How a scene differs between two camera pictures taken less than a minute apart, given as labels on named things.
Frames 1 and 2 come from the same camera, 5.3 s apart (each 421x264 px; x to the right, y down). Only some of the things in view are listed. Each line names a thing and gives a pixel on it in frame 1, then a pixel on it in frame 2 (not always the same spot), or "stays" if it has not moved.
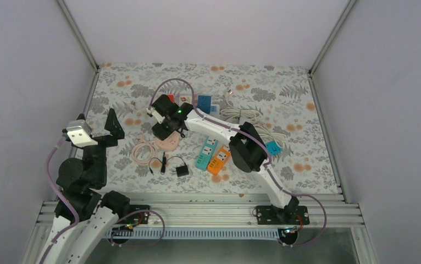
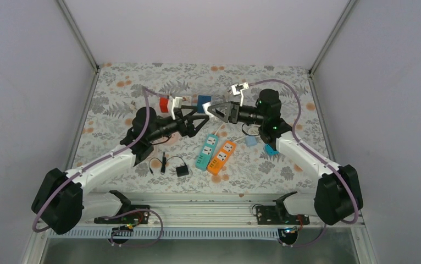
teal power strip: (206, 153) stays
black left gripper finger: (114, 125) to (188, 110)
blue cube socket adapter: (204, 103) stays
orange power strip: (220, 160) stays
